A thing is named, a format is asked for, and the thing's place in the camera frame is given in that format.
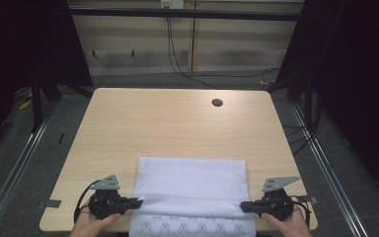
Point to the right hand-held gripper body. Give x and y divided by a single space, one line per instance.
278 204

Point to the yellow object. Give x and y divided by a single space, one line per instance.
24 104

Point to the dark curtain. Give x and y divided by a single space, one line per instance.
19 42
355 82

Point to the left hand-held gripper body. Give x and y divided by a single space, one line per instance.
107 202

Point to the white towel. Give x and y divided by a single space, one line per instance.
190 181

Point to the person's left hand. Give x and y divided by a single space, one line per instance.
89 225

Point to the small black stick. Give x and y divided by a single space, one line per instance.
60 138

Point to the grey tape piece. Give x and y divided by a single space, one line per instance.
50 203
310 199

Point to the aluminium floor rail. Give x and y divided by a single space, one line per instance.
16 171
325 171

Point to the white wall socket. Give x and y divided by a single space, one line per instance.
172 3

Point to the black horizontal bar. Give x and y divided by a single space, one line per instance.
184 14

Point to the black metal stand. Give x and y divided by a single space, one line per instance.
37 105

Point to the person's right hand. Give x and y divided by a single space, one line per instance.
292 227

